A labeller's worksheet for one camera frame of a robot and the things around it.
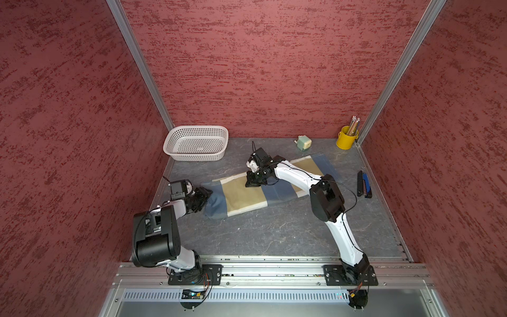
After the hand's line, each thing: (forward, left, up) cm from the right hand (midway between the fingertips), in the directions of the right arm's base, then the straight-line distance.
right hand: (246, 187), depth 94 cm
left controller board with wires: (-42, +21, -5) cm, 47 cm away
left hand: (-4, +18, -3) cm, 18 cm away
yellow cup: (+30, -58, -1) cm, 66 cm away
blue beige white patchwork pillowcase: (-4, +8, -1) cm, 9 cm away
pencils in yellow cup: (+34, -62, +7) cm, 71 cm away
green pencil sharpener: (+28, -32, +1) cm, 43 cm away
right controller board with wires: (-44, -41, -6) cm, 61 cm away
